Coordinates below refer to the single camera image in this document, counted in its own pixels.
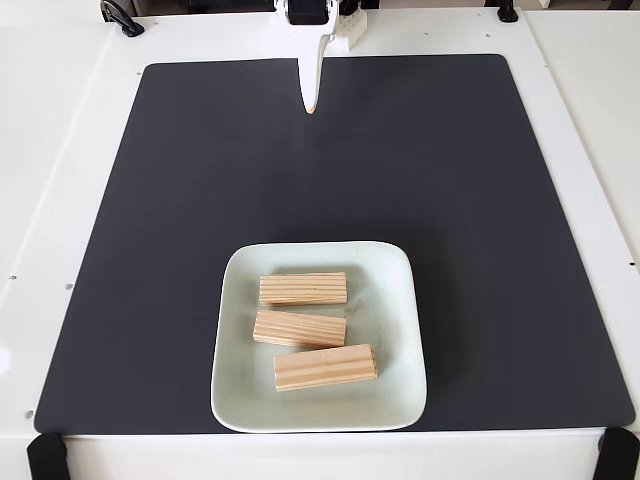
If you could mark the black base clamp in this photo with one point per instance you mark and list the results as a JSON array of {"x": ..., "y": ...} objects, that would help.
[{"x": 351, "y": 6}]

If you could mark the black rubber mat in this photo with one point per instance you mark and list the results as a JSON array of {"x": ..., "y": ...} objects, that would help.
[{"x": 150, "y": 250}]

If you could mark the black table clamp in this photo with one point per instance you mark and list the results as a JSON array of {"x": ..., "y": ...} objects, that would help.
[
  {"x": 46, "y": 457},
  {"x": 620, "y": 455},
  {"x": 507, "y": 11},
  {"x": 122, "y": 20}
]

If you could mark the pale green square plate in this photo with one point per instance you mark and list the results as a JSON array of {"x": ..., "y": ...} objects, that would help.
[{"x": 310, "y": 405}]

